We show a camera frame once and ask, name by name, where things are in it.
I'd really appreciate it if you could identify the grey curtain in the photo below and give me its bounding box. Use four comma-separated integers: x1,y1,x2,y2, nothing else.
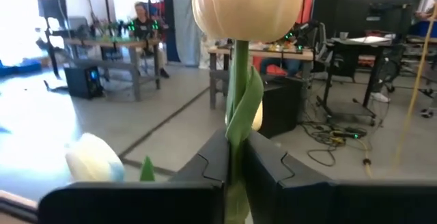
163,0,203,68

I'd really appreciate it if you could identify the red-orange partition panel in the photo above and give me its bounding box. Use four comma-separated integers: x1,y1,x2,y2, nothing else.
295,0,317,25

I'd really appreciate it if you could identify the black monitor on stand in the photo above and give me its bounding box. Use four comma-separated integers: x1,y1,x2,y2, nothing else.
37,0,68,39

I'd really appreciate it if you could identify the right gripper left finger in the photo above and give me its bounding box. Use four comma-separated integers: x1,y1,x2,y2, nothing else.
36,129,229,224

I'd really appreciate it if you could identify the black computer tower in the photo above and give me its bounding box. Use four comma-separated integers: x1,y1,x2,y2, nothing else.
257,76,305,139
64,65,104,100

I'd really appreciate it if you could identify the person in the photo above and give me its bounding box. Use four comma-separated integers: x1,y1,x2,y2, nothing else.
408,0,437,22
370,42,406,104
128,1,171,79
252,55,303,78

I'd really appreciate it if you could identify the wooden workbench with grey legs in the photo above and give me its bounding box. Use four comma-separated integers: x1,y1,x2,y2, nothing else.
207,44,315,111
63,36,161,102

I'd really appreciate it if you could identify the yellow cable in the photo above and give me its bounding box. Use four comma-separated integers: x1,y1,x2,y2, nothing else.
361,1,437,179

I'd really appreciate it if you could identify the black partition wall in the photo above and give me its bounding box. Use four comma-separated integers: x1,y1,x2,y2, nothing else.
312,0,419,40

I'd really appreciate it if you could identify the blue storage bin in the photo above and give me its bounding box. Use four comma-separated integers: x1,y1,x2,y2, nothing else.
0,59,44,78

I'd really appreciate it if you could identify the black desk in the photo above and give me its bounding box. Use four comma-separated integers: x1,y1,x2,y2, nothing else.
317,35,397,126

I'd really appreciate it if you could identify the black floor cable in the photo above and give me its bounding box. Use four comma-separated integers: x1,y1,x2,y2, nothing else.
300,120,373,169

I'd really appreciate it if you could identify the black power strip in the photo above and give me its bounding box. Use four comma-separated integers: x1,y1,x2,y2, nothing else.
330,128,369,140

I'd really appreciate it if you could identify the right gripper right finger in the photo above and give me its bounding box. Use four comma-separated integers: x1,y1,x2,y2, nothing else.
243,130,437,224

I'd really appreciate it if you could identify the white artificial tulip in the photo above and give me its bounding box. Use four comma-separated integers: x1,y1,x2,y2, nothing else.
64,132,156,183

